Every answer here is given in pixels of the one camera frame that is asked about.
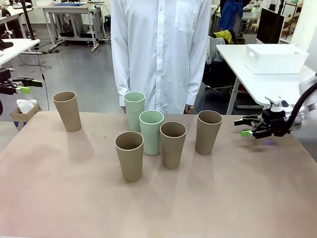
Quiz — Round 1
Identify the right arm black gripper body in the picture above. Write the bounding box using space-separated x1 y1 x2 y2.
257 110 292 138

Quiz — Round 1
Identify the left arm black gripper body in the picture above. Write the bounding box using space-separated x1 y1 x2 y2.
0 68 18 95

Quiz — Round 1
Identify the brown paper-look cup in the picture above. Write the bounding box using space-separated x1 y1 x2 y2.
159 121 187 170
114 131 145 183
52 91 82 133
195 110 223 156

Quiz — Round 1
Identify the white plastic basket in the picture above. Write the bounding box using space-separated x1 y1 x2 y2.
243 44 310 75

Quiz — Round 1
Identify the pale green cup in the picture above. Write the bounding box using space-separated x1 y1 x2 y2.
139 110 165 156
123 92 146 132

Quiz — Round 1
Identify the person's right forearm white sleeve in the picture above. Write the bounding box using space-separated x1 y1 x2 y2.
114 61 131 108

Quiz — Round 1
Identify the person's left forearm white sleeve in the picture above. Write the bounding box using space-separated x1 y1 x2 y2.
185 61 207 106

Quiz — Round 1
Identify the white crumpled tissue paper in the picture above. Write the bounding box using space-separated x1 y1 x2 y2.
16 99 38 114

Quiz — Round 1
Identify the cardboard box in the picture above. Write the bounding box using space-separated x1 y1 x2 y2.
9 103 43 131

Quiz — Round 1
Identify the white lab table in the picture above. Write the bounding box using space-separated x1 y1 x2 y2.
0 38 41 69

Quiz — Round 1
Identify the black object on lab table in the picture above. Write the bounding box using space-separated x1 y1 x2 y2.
0 39 14 52

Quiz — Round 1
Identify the white side table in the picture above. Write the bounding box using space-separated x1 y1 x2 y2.
215 44 317 116

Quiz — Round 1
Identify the black office chair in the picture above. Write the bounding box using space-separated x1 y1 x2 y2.
202 60 238 101

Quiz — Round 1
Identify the black stand pole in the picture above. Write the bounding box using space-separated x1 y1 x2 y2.
19 0 37 40

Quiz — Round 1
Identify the white lab desk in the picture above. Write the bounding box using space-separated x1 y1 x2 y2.
0 4 34 39

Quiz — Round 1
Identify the grey cloth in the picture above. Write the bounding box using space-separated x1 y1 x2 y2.
205 36 225 65

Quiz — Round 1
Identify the grey metal workbench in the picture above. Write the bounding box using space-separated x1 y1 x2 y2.
42 3 111 52

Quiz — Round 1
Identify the yellow and black jacket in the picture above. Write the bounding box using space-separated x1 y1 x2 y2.
212 29 237 46

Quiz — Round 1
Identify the black computer monitor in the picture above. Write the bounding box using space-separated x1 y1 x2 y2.
256 7 285 45

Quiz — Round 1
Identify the wooden chair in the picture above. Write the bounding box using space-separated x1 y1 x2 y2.
282 0 302 40

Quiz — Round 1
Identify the blue jacket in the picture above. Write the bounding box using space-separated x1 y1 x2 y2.
219 0 245 32

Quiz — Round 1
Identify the person in white shirt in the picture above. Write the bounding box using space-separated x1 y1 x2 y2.
110 0 211 115

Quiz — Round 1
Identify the thin black floor cable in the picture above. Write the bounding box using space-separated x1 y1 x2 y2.
36 48 50 112

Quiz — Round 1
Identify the right arm white wrist camera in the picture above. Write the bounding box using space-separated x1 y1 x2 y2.
264 96 294 115

